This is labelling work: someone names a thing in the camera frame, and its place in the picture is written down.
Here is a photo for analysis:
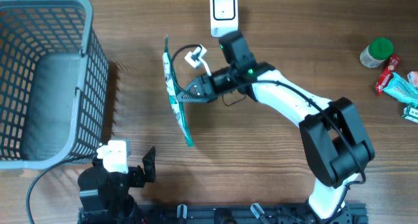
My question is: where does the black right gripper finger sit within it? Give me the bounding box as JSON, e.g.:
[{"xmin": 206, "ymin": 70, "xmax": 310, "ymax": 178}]
[
  {"xmin": 176, "ymin": 96, "xmax": 216, "ymax": 103},
  {"xmin": 176, "ymin": 78, "xmax": 200, "ymax": 97}
]

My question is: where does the green 3M gloves pack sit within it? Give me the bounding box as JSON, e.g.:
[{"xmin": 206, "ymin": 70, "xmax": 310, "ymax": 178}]
[{"xmin": 162, "ymin": 36, "xmax": 194, "ymax": 147}]

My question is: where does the green lid jar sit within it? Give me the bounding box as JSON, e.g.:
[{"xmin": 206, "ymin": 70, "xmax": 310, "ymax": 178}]
[{"xmin": 359, "ymin": 37, "xmax": 394, "ymax": 69}]

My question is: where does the red sachet stick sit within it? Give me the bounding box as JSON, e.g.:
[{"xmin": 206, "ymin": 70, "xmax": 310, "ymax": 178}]
[{"xmin": 376, "ymin": 54, "xmax": 401, "ymax": 96}]

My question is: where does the mint green wipes pack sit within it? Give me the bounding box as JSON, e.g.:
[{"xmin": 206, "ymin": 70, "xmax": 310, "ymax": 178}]
[{"xmin": 383, "ymin": 72, "xmax": 417, "ymax": 108}]

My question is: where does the green medicine box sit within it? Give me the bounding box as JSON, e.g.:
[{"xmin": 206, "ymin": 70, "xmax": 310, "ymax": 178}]
[{"xmin": 402, "ymin": 105, "xmax": 418, "ymax": 123}]

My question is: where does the small red white box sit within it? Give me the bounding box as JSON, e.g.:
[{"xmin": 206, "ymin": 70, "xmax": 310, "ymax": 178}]
[{"xmin": 407, "ymin": 71, "xmax": 418, "ymax": 89}]

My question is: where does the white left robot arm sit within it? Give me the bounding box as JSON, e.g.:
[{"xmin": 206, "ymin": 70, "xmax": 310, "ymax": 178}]
[{"xmin": 78, "ymin": 147, "xmax": 156, "ymax": 224}]

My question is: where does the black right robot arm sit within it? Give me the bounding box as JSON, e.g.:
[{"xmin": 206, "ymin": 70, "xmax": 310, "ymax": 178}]
[{"xmin": 173, "ymin": 31, "xmax": 375, "ymax": 223}]

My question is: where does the white barcode scanner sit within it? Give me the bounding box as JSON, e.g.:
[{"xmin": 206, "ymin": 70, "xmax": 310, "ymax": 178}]
[{"xmin": 210, "ymin": 0, "xmax": 238, "ymax": 38}]

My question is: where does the grey plastic basket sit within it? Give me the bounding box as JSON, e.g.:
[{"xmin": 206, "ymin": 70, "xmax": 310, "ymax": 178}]
[{"xmin": 1, "ymin": 0, "xmax": 109, "ymax": 170}]

